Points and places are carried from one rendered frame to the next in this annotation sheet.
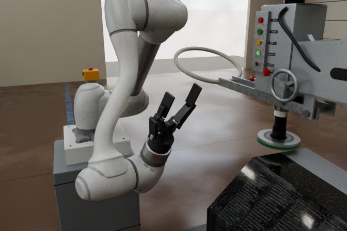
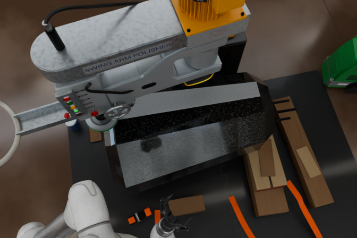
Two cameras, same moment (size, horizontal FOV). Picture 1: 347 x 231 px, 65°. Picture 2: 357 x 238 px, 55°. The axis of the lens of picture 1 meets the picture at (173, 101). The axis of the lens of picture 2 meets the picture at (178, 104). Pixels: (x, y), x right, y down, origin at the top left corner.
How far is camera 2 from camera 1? 1.66 m
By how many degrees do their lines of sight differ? 71
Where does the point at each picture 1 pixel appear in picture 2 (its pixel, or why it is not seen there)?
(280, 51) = (96, 99)
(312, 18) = not seen: hidden behind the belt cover
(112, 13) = not seen: outside the picture
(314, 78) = (131, 94)
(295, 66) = (112, 96)
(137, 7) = (110, 230)
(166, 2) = (101, 202)
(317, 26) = not seen: hidden behind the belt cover
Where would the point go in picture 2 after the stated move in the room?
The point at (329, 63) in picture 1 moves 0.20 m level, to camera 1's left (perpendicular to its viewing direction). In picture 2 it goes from (138, 85) to (130, 121)
